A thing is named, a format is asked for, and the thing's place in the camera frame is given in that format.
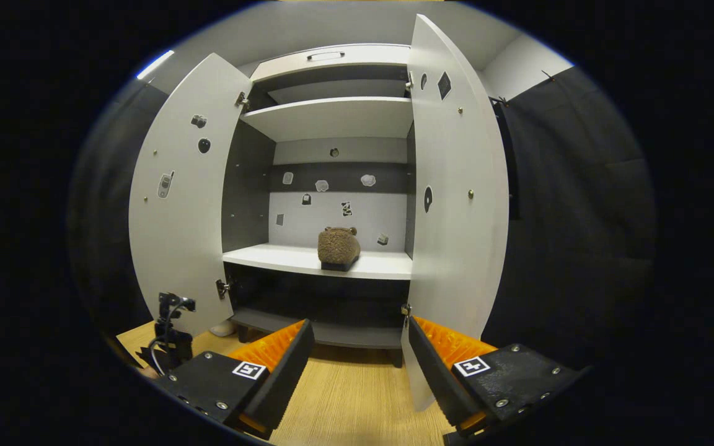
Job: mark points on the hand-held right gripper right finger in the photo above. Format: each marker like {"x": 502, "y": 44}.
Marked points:
{"x": 434, "y": 381}

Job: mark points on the black backdrop cloth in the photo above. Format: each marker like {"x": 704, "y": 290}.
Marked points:
{"x": 580, "y": 217}

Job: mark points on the small white object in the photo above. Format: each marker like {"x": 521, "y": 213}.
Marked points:
{"x": 224, "y": 329}

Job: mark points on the phone-sticker shoe cabinet door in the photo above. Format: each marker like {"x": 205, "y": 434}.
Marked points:
{"x": 177, "y": 248}

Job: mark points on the headphone-sticker shoe cabinet door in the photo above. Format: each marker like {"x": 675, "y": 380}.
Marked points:
{"x": 456, "y": 260}

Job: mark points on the ceiling light panel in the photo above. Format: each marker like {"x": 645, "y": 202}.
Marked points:
{"x": 154, "y": 64}

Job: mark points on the brown fuzzy shoe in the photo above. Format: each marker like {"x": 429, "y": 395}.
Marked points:
{"x": 338, "y": 248}

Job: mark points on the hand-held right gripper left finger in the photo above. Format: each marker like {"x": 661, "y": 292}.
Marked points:
{"x": 286, "y": 381}

